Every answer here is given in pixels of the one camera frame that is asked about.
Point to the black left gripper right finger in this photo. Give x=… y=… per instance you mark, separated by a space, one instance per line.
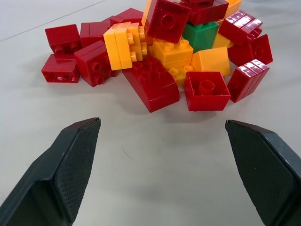
x=263 y=174

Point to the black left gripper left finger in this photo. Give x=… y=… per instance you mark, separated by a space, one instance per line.
x=61 y=174

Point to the red stacked plate blocks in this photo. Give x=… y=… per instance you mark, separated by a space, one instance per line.
x=247 y=81
x=237 y=27

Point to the yellow plastic building brick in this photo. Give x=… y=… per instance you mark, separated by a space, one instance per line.
x=120 y=47

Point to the red square building block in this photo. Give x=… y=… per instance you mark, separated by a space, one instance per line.
x=207 y=11
x=256 y=50
x=92 y=31
x=207 y=94
x=60 y=68
x=62 y=35
x=94 y=61
x=167 y=20
x=128 y=15

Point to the yellow sloped building block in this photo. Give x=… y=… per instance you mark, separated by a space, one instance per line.
x=211 y=61

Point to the red curved plastic building brick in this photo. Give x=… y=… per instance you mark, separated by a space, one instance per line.
x=152 y=89

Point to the yellow studded building block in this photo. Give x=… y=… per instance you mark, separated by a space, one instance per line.
x=174 y=55
x=179 y=74

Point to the green square building block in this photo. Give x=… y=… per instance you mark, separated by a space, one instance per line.
x=200 y=35

